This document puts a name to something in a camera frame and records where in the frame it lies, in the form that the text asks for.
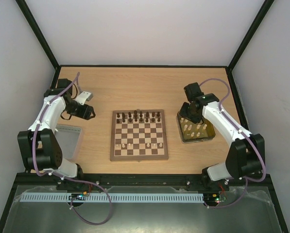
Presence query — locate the gold tin with pieces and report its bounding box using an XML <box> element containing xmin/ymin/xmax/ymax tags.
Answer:
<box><xmin>176</xmin><ymin>113</ymin><xmax>216</xmax><ymax>143</ymax></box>

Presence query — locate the wooden chess board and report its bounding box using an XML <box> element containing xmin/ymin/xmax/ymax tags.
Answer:
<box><xmin>110</xmin><ymin>109</ymin><xmax>169</xmax><ymax>162</ymax></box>

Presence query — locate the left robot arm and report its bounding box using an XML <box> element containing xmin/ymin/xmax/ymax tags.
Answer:
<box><xmin>17</xmin><ymin>77</ymin><xmax>96</xmax><ymax>183</ymax></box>

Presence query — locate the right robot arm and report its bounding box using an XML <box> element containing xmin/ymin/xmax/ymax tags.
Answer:
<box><xmin>177</xmin><ymin>83</ymin><xmax>266</xmax><ymax>190</ymax></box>

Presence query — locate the silver tin lid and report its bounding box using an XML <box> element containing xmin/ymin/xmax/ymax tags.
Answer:
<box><xmin>54</xmin><ymin>124</ymin><xmax>84</xmax><ymax>162</ymax></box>

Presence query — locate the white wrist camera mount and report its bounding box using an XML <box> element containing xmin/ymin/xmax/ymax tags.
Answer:
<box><xmin>75</xmin><ymin>91</ymin><xmax>93</xmax><ymax>105</ymax></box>

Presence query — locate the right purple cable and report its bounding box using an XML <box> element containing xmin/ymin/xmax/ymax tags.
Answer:
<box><xmin>199</xmin><ymin>78</ymin><xmax>267</xmax><ymax>210</ymax></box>

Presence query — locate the grey slotted cable duct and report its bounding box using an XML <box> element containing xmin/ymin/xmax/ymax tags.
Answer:
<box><xmin>20</xmin><ymin>193</ymin><xmax>204</xmax><ymax>203</ymax></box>

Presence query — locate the black frame rail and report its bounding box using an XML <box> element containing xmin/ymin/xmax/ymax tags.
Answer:
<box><xmin>15</xmin><ymin>172</ymin><xmax>272</xmax><ymax>191</ymax></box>

